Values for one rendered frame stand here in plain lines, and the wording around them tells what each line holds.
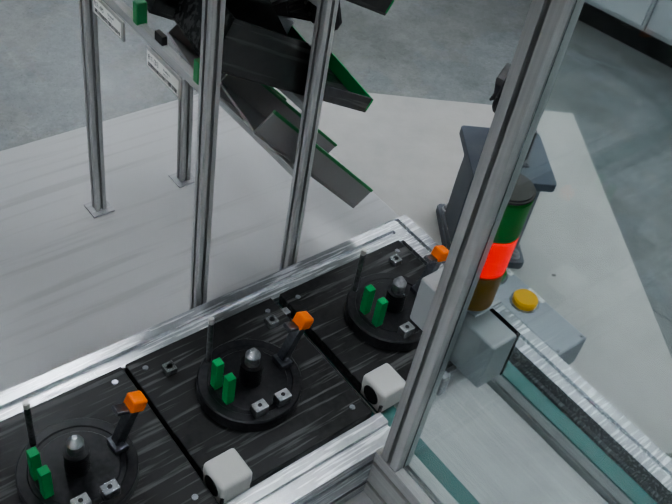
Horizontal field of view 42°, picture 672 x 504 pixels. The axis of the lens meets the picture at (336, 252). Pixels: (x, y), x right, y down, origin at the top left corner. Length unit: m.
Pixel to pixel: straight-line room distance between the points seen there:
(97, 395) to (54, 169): 0.61
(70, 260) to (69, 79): 2.00
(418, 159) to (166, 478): 0.93
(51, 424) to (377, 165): 0.88
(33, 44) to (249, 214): 2.19
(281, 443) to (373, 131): 0.88
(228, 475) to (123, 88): 2.47
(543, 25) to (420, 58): 3.11
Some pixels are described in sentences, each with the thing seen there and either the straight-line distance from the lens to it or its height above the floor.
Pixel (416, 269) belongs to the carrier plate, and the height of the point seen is 0.97.
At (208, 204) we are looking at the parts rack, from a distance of 1.19.
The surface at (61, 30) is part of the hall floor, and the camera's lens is 3.74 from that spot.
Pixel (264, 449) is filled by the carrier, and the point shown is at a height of 0.97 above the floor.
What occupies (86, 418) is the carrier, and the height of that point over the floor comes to 0.99.
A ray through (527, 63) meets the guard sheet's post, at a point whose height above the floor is 1.56.
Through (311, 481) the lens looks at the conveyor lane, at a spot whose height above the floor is 0.96.
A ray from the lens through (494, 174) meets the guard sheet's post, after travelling 0.80.
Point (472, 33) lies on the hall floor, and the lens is 4.11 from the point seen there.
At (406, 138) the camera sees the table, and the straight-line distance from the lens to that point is 1.84.
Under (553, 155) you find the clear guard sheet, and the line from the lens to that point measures 0.76.
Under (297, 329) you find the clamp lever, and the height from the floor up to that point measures 1.06.
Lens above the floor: 1.92
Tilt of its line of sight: 44 degrees down
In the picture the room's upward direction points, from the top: 12 degrees clockwise
